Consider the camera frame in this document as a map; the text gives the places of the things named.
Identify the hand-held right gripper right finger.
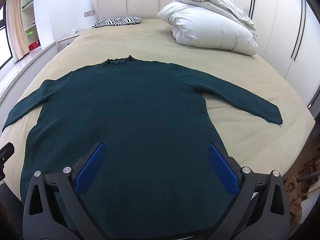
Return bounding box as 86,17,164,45
207,143,292,240

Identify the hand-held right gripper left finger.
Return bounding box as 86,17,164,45
22,142,118,240

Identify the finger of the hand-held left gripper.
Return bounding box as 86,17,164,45
0,142,14,182

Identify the dark green sweater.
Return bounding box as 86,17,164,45
2,54,283,240

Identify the brown cloth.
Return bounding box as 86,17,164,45
285,177,303,223

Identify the wooden chair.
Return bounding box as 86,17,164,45
297,155,320,188

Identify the beige curtain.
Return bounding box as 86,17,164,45
5,0,25,62

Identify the white nightstand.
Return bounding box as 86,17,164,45
57,34,80,52

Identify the bed with beige sheet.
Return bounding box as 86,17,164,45
0,17,315,200

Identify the white folded duvet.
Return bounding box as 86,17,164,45
158,0,258,55

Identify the white wardrobe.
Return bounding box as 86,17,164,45
235,0,320,105

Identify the zebra print pillow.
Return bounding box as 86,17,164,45
92,16,142,28

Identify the cream padded headboard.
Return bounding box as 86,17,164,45
91,0,190,24

